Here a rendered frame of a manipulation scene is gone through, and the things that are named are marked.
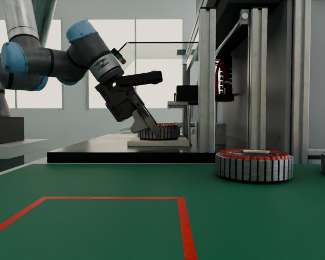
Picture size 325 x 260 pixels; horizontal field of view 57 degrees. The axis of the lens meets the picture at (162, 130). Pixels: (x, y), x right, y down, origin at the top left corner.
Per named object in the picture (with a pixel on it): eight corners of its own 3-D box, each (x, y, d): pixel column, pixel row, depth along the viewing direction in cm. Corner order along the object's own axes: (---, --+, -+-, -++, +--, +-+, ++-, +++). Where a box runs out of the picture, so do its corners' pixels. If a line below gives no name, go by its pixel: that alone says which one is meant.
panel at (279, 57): (283, 152, 58) (286, -4, 57) (221, 133, 124) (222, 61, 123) (289, 152, 58) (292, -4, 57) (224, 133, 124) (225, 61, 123)
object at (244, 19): (241, 23, 59) (242, 7, 59) (203, 70, 121) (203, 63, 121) (249, 23, 59) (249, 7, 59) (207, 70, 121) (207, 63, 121)
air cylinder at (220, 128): (206, 144, 76) (206, 123, 76) (202, 142, 83) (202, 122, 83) (226, 144, 76) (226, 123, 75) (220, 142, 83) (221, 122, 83)
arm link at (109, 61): (115, 57, 83) (109, 50, 74) (125, 70, 83) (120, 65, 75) (93, 72, 83) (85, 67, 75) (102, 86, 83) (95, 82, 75)
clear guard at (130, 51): (108, 62, 90) (108, 42, 90) (120, 73, 114) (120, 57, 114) (216, 61, 90) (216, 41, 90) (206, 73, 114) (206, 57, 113)
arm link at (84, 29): (80, 35, 85) (94, 15, 79) (103, 67, 85) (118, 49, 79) (58, 41, 79) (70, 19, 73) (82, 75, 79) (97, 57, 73)
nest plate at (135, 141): (127, 146, 72) (127, 141, 72) (133, 141, 87) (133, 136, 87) (189, 146, 72) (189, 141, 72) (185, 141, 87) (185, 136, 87)
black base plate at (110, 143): (46, 163, 60) (46, 151, 60) (108, 139, 124) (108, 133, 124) (282, 163, 60) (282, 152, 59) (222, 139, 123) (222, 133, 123)
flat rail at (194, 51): (204, 30, 60) (204, 15, 59) (184, 74, 122) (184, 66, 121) (209, 30, 60) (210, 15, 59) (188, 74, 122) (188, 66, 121)
